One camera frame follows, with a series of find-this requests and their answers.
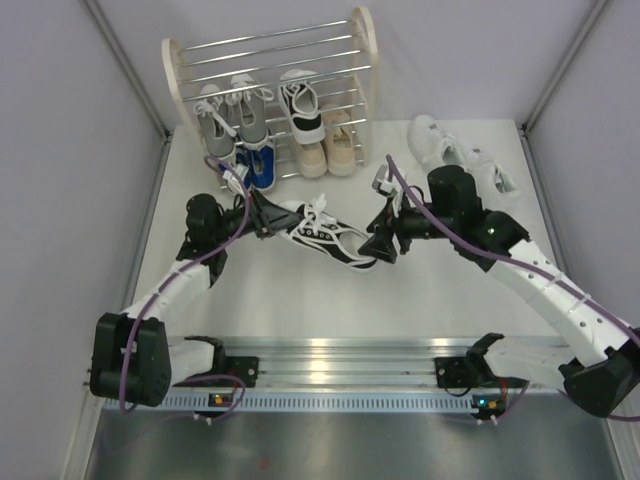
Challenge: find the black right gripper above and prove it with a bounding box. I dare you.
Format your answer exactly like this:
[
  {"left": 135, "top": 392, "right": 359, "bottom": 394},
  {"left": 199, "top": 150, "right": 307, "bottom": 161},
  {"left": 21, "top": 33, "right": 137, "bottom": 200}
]
[{"left": 358, "top": 192, "right": 456, "bottom": 263}]

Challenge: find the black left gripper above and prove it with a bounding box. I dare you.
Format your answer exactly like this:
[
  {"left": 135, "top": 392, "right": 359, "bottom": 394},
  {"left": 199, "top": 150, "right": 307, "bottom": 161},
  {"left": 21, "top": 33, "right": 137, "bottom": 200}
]
[{"left": 212, "top": 188, "right": 303, "bottom": 246}]

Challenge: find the blue canvas sneaker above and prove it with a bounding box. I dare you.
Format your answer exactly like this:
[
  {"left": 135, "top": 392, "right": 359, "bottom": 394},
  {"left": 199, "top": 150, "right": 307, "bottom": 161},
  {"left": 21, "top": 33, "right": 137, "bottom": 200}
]
[
  {"left": 249, "top": 142, "right": 276, "bottom": 191},
  {"left": 219, "top": 148, "right": 250, "bottom": 178}
]

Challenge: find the black white sneaker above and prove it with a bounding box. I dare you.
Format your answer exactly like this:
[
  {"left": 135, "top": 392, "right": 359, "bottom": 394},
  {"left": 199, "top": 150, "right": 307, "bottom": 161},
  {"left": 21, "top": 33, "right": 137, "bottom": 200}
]
[
  {"left": 278, "top": 69, "right": 325, "bottom": 145},
  {"left": 278, "top": 193, "right": 378, "bottom": 272}
]

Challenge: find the beige lace sneaker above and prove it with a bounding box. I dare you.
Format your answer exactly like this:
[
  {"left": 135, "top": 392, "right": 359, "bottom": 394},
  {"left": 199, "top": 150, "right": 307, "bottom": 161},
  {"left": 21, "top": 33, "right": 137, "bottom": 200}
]
[
  {"left": 293, "top": 140, "right": 328, "bottom": 179},
  {"left": 322, "top": 103, "right": 356, "bottom": 177}
]

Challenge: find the grey canvas sneaker back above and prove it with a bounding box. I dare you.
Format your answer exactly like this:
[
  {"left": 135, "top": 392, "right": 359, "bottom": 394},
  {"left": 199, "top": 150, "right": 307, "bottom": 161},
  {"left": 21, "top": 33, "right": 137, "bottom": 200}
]
[{"left": 193, "top": 84, "right": 237, "bottom": 162}]

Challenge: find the grey canvas sneaker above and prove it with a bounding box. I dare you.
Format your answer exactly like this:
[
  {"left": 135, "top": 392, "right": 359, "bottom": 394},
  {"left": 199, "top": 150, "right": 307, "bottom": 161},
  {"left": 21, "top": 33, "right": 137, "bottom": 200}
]
[
  {"left": 226, "top": 73, "right": 274, "bottom": 150},
  {"left": 193, "top": 84, "right": 237, "bottom": 162}
]

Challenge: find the grey canvas sneaker front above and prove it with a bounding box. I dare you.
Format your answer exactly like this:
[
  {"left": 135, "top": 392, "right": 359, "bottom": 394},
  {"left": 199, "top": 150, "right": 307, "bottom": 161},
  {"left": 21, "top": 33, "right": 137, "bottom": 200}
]
[{"left": 226, "top": 73, "right": 274, "bottom": 150}]

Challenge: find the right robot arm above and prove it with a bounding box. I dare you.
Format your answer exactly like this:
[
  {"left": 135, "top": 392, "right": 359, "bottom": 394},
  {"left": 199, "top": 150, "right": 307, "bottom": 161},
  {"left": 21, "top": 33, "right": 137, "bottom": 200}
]
[{"left": 359, "top": 161, "right": 639, "bottom": 418}]

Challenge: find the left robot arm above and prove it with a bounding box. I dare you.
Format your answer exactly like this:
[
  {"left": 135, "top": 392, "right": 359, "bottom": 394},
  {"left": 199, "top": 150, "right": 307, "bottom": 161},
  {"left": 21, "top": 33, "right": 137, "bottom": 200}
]
[{"left": 89, "top": 192, "right": 303, "bottom": 409}]

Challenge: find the cream and chrome shoe rack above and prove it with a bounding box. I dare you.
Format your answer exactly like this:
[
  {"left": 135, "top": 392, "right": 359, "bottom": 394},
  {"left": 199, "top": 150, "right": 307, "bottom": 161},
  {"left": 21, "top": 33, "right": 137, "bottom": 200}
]
[{"left": 162, "top": 6, "right": 379, "bottom": 190}]

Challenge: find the white sneaker left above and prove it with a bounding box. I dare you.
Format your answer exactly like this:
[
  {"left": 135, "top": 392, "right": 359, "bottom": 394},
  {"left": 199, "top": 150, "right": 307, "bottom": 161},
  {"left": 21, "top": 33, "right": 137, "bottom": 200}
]
[{"left": 407, "top": 114, "right": 467, "bottom": 172}]

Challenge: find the white sneaker right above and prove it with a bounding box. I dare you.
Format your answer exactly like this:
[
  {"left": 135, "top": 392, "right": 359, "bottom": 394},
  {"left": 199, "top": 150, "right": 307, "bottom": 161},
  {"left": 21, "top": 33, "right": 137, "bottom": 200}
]
[{"left": 467, "top": 148, "right": 521, "bottom": 212}]

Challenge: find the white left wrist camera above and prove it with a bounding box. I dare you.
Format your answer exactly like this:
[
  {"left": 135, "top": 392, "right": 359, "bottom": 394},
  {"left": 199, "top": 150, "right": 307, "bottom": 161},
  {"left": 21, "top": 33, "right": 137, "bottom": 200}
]
[{"left": 223, "top": 164, "right": 251, "bottom": 195}]

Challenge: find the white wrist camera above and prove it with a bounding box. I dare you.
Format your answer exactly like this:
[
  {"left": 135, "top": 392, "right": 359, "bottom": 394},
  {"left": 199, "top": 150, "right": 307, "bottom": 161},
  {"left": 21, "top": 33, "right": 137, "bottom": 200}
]
[
  {"left": 223, "top": 164, "right": 251, "bottom": 195},
  {"left": 372, "top": 165, "right": 402, "bottom": 198}
]

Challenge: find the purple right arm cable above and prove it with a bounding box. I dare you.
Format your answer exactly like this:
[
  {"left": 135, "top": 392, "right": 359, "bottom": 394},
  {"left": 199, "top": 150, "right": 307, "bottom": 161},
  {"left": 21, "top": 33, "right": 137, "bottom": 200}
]
[{"left": 384, "top": 154, "right": 640, "bottom": 426}]

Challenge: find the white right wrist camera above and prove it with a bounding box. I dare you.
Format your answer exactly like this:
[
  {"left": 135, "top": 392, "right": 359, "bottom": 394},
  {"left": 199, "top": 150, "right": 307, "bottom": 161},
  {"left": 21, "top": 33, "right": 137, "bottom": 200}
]
[{"left": 372, "top": 165, "right": 402, "bottom": 198}]

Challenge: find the aluminium mounting rail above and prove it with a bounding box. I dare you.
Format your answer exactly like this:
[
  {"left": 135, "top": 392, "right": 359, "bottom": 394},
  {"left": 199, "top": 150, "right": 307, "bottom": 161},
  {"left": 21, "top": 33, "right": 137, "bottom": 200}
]
[{"left": 214, "top": 337, "right": 475, "bottom": 391}]

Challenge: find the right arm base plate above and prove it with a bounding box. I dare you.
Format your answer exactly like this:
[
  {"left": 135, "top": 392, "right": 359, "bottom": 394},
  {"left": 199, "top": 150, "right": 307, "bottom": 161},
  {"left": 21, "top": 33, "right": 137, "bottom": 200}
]
[{"left": 434, "top": 356, "right": 525, "bottom": 396}]

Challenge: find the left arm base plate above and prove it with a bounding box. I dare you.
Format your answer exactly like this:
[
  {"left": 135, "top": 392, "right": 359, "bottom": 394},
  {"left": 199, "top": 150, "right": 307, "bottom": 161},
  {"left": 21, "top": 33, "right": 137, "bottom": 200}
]
[{"left": 213, "top": 356, "right": 259, "bottom": 388}]

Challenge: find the perforated cable duct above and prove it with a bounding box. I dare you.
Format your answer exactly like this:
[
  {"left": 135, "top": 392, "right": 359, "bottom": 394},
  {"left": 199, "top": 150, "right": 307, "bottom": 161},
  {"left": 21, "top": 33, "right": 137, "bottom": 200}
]
[{"left": 102, "top": 390, "right": 506, "bottom": 412}]

